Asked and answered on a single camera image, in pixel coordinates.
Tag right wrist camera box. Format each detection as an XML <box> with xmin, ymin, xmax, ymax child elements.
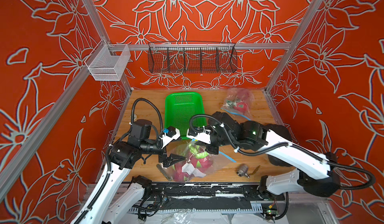
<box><xmin>186</xmin><ymin>128</ymin><xmax>212</xmax><ymax>144</ymax></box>

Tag clear zip-top bag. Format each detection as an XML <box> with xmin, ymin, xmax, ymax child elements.
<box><xmin>221</xmin><ymin>88</ymin><xmax>255</xmax><ymax>121</ymax></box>
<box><xmin>158</xmin><ymin>140</ymin><xmax>236</xmax><ymax>183</ymax></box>

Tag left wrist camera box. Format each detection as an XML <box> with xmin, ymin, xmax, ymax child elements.
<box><xmin>160</xmin><ymin>126</ymin><xmax>181</xmax><ymax>149</ymax></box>

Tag pink dragon fruit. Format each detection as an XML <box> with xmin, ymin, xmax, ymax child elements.
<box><xmin>187</xmin><ymin>143</ymin><xmax>210</xmax><ymax>168</ymax></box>
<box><xmin>172</xmin><ymin>160</ymin><xmax>213</xmax><ymax>182</ymax></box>

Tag clear acrylic wall bin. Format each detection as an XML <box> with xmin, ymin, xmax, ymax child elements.
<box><xmin>85</xmin><ymin>44</ymin><xmax>131</xmax><ymax>81</ymax></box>

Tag grey L-shaped metal tool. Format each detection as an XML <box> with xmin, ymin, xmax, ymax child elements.
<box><xmin>156</xmin><ymin>164</ymin><xmax>173</xmax><ymax>182</ymax></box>

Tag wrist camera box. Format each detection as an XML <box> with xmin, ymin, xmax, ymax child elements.
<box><xmin>186</xmin><ymin>128</ymin><xmax>212</xmax><ymax>144</ymax></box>
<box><xmin>160</xmin><ymin>126</ymin><xmax>181</xmax><ymax>149</ymax></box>

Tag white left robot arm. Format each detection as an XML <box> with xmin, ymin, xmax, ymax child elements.
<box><xmin>72</xmin><ymin>98</ymin><xmax>185</xmax><ymax>224</ymax></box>

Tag dragon fruit in far bag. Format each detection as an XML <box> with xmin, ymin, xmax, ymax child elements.
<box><xmin>225</xmin><ymin>98</ymin><xmax>249</xmax><ymax>115</ymax></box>

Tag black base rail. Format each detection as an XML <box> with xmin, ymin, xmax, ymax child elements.
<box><xmin>142</xmin><ymin>182</ymin><xmax>286</xmax><ymax>202</ymax></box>

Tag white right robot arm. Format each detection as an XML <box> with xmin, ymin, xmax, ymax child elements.
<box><xmin>187</xmin><ymin>112</ymin><xmax>376</xmax><ymax>198</ymax></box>

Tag black oval pad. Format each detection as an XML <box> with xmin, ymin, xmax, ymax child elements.
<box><xmin>266</xmin><ymin>124</ymin><xmax>292</xmax><ymax>167</ymax></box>

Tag black wire wall basket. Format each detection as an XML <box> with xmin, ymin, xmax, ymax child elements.
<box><xmin>148</xmin><ymin>41</ymin><xmax>238</xmax><ymax>74</ymax></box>

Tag green plastic perforated basket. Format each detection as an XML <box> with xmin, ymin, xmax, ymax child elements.
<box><xmin>165</xmin><ymin>92</ymin><xmax>205</xmax><ymax>140</ymax></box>

